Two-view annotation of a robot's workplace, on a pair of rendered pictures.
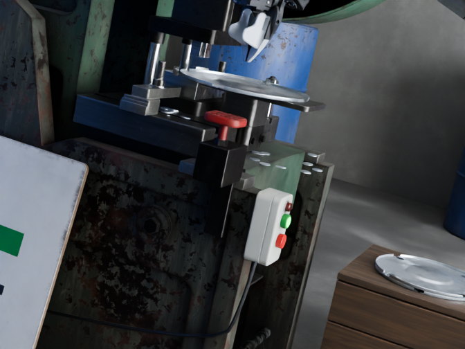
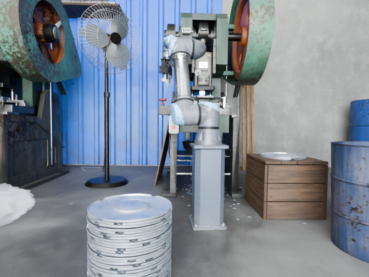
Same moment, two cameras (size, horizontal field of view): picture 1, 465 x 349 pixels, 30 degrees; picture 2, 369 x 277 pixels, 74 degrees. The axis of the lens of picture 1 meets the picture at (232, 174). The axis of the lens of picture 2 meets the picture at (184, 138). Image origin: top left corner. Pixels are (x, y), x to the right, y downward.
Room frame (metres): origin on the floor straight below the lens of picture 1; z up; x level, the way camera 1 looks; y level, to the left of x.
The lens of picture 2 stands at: (0.99, -1.83, 0.55)
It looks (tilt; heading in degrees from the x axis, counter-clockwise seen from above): 3 degrees down; 68
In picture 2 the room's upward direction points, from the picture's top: 1 degrees clockwise
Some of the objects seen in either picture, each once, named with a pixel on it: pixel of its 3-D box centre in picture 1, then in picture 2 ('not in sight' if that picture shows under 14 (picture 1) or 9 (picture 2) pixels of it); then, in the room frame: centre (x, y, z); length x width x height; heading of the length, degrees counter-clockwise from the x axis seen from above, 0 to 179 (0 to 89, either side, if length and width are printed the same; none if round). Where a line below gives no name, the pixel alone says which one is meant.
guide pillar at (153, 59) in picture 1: (153, 56); not in sight; (1.89, 0.22, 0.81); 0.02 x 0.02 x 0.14
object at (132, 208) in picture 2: not in sight; (130, 205); (1.14, -0.96, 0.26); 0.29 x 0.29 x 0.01
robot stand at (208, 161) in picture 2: not in sight; (207, 183); (1.62, -0.61, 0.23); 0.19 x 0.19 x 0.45; 74
